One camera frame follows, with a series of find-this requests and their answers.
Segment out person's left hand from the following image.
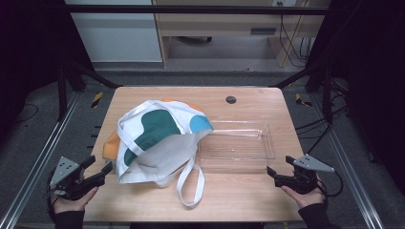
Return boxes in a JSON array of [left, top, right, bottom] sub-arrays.
[[51, 186, 100, 215]]

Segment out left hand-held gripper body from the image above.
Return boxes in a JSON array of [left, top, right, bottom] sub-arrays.
[[44, 156, 106, 201]]

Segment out dark curtain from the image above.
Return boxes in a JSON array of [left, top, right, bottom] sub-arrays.
[[305, 0, 405, 187], [0, 0, 95, 142]]

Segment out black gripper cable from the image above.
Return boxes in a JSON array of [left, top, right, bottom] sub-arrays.
[[317, 171, 345, 204]]

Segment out light wooden desk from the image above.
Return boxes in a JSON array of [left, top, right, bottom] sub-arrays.
[[152, 0, 332, 69]]

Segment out clear plastic tray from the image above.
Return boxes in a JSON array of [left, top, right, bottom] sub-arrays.
[[196, 119, 277, 175]]

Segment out aluminium floor rail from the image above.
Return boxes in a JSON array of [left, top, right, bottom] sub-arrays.
[[309, 93, 387, 229], [0, 91, 81, 229]]

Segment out person's right hand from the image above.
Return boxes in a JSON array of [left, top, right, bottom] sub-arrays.
[[281, 185, 327, 210]]

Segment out white tote bag colour patches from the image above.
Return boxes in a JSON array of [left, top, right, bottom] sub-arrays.
[[101, 97, 215, 210]]

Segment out black metal frame stand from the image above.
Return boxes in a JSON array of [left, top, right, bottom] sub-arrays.
[[56, 59, 124, 122], [269, 61, 334, 126]]

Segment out black hanging cables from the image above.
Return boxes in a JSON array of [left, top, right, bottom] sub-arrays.
[[277, 1, 315, 69]]

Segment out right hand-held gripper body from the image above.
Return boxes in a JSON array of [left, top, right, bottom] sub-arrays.
[[273, 154, 336, 196]]

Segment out white cabinet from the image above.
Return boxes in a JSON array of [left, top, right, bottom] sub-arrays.
[[64, 0, 163, 63]]

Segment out black floor cables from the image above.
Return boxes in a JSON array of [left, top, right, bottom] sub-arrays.
[[294, 85, 352, 156]]

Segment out black metal crossbar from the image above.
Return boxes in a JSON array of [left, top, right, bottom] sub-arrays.
[[63, 4, 330, 16]]

